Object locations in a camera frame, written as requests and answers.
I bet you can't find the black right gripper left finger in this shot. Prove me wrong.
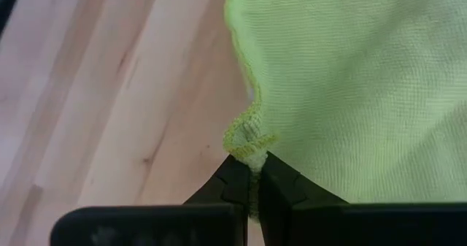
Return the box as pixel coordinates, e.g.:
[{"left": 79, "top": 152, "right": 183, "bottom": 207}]
[{"left": 50, "top": 154, "right": 252, "bottom": 246}]

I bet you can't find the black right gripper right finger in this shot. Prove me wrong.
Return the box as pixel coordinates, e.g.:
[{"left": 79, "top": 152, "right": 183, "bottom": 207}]
[{"left": 258, "top": 150, "right": 467, "bottom": 246}]

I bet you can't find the green microfiber towel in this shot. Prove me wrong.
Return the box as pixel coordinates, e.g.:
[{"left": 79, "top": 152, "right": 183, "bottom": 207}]
[{"left": 222, "top": 0, "right": 467, "bottom": 221}]

